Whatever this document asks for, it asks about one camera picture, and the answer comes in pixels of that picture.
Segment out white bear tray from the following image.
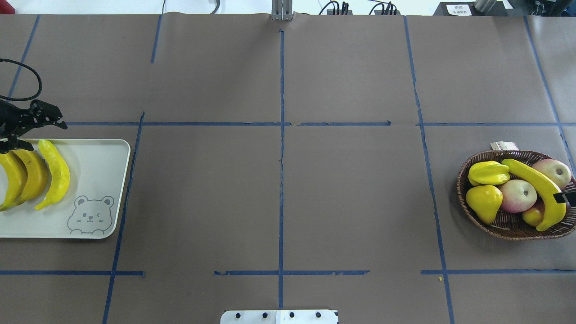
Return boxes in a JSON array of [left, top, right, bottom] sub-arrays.
[[0, 138, 131, 239]]

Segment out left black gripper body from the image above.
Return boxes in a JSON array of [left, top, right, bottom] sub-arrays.
[[0, 100, 32, 138]]

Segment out yellow lemon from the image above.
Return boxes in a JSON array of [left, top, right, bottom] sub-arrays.
[[465, 185, 503, 225]]

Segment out paper basket tag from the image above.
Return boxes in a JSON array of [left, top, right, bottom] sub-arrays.
[[490, 141, 520, 150]]

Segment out yellow starfruit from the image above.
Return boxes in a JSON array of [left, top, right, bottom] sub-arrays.
[[468, 161, 511, 186]]

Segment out small yellow fruit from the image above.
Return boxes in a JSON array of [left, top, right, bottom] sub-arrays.
[[521, 200, 545, 227]]

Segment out aluminium frame post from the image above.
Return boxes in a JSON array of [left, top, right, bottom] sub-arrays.
[[271, 0, 294, 21]]

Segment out yellow banana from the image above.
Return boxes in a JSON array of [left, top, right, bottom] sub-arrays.
[[14, 149, 49, 206], [0, 152, 27, 211], [34, 139, 71, 211], [501, 158, 566, 232]]

